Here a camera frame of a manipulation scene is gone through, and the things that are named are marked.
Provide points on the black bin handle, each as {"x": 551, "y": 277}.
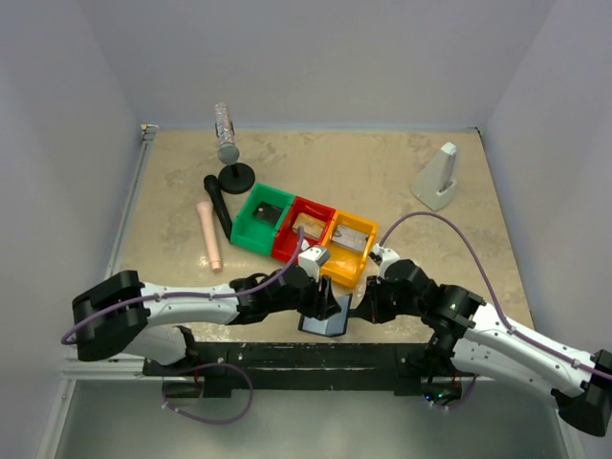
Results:
{"x": 214, "y": 190}

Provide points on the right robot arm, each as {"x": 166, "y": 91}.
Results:
{"x": 471, "y": 335}

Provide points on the pink cylinder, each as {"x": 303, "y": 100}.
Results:
{"x": 205, "y": 211}

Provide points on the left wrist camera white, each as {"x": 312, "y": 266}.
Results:
{"x": 313, "y": 259}

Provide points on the black leather card holder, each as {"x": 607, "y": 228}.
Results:
{"x": 332, "y": 327}

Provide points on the white wedge stand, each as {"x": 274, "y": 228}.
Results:
{"x": 435, "y": 185}

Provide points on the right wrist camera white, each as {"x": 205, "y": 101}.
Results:
{"x": 383, "y": 258}

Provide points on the green plastic bin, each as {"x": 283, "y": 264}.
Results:
{"x": 252, "y": 234}

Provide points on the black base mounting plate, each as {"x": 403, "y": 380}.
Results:
{"x": 403, "y": 369}

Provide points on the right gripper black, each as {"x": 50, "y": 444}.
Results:
{"x": 374, "y": 300}

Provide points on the glitter tube on black stand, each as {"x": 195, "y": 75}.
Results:
{"x": 235, "y": 177}

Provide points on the red plastic bin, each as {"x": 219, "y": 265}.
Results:
{"x": 285, "y": 240}

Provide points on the gold cards in red bin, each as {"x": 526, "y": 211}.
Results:
{"x": 312, "y": 227}

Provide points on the black VIP card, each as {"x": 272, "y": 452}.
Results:
{"x": 267, "y": 213}

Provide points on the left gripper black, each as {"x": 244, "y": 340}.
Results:
{"x": 315, "y": 301}

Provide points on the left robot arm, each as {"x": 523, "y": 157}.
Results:
{"x": 123, "y": 314}

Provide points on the yellow plastic bin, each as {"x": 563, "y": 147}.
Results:
{"x": 344, "y": 266}

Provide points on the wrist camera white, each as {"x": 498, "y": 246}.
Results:
{"x": 383, "y": 258}
{"x": 313, "y": 259}

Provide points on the silver cards in yellow bin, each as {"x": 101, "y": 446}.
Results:
{"x": 349, "y": 238}

